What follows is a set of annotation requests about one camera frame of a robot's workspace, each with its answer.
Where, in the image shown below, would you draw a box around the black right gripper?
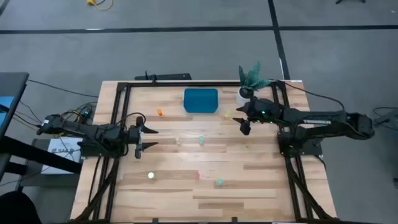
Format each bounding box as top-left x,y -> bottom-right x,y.
232,98 -> 282,125

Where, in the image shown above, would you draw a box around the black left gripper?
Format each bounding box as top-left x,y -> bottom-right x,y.
126,116 -> 159,151

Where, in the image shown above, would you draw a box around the blue plastic basket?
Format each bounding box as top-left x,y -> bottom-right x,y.
183,88 -> 219,114

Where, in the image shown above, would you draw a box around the white plant pot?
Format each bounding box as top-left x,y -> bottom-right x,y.
236,86 -> 257,108

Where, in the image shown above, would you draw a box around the green snake plant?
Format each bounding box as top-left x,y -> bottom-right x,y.
238,61 -> 271,91

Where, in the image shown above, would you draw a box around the flat black electronic device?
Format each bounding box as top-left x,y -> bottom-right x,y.
134,70 -> 193,82

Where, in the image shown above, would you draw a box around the white printed box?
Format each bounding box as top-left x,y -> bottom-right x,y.
40,136 -> 85,175

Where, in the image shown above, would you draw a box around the black desk beam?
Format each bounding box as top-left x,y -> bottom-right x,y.
0,136 -> 83,175

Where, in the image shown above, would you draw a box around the black chair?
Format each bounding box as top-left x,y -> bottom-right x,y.
0,190 -> 43,224

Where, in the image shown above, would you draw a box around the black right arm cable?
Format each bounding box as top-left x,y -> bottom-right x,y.
272,78 -> 346,111

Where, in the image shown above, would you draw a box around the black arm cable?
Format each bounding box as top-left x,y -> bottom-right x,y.
27,78 -> 99,99
272,78 -> 346,111

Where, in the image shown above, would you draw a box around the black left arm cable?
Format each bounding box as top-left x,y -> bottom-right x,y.
27,78 -> 99,99

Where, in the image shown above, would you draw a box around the yellow cable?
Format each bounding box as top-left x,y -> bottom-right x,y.
86,0 -> 114,11

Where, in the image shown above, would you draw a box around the black floor cable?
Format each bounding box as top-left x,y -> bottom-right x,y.
372,106 -> 398,127

